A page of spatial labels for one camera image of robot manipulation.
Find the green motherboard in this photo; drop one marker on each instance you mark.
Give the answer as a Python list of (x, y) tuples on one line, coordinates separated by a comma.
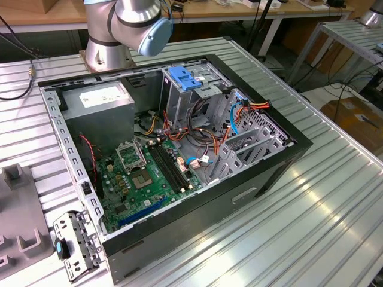
[(158, 191)]

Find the black open PC case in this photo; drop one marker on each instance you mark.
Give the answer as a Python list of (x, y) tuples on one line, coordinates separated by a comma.
[(194, 221)]

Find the grey metal disk bay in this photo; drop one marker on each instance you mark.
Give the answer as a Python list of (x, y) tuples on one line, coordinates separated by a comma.
[(227, 151)]

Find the CPU socket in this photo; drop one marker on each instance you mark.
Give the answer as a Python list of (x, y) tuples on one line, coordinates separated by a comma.
[(142, 180)]

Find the black blue latch clip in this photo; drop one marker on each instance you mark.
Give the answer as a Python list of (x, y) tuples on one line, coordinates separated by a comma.
[(59, 248)]

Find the blue plastic drive latch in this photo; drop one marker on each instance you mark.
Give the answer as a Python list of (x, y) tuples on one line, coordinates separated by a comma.
[(184, 79)]

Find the grey parts rack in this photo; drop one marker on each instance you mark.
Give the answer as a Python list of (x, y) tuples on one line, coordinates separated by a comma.
[(21, 209)]

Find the grey power supply unit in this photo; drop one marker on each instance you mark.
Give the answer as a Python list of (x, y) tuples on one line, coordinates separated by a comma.
[(98, 122)]

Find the black RAM slot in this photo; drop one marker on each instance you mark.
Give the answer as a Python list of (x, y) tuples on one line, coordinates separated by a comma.
[(174, 167), (164, 167)]

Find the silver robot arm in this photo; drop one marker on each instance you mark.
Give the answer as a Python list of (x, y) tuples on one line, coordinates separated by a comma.
[(104, 51)]

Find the small cardboard box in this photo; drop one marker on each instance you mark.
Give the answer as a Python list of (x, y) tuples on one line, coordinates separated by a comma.
[(49, 4)]

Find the metal slot retainer bracket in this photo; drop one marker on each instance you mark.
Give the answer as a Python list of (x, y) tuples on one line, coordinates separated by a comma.
[(86, 239)]

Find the grey metal drive cage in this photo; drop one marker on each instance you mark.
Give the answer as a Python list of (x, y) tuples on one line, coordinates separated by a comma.
[(179, 104)]

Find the blue expansion slot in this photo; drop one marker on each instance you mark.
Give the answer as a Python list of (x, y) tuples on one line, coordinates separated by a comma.
[(140, 213)]

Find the black case fan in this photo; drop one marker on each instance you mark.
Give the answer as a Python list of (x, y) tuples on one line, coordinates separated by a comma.
[(86, 163)]

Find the brown box under table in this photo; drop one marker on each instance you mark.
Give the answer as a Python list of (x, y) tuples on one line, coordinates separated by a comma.
[(332, 56)]

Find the large cardboard box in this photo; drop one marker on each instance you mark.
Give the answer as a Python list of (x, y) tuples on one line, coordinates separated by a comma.
[(350, 116)]

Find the wooden desk white frame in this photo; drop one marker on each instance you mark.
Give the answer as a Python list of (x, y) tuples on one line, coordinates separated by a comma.
[(308, 12)]

